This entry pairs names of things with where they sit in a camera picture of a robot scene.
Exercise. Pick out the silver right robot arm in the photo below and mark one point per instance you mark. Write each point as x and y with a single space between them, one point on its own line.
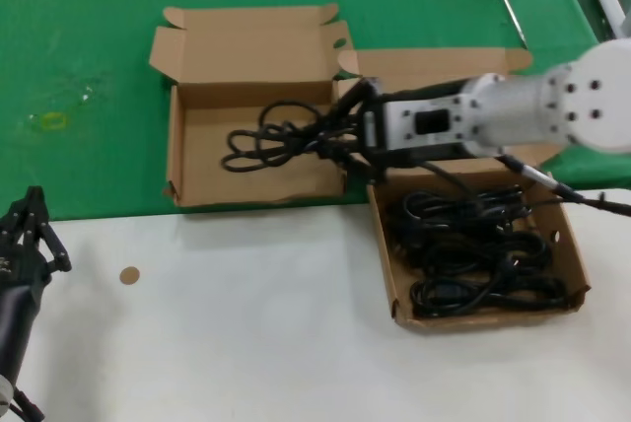
552 101

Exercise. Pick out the white metal frame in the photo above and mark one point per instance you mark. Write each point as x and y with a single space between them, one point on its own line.
609 3

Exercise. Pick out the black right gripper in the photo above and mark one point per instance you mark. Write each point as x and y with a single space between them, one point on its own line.
374 146

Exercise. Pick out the open cardboard mailer box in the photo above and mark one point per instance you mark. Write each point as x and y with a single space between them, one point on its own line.
429 66

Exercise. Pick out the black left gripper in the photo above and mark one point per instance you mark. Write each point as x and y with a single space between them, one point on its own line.
22 269

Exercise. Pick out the cardboard box with torn rim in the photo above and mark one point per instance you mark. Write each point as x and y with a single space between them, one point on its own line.
256 185

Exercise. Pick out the yellow tape square mark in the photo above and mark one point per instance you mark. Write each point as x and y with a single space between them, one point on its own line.
44 122

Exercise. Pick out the green tablecloth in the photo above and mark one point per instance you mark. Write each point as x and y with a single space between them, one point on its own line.
98 22

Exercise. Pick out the round brown cardboard disc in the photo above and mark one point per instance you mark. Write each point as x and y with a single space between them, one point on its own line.
129 275

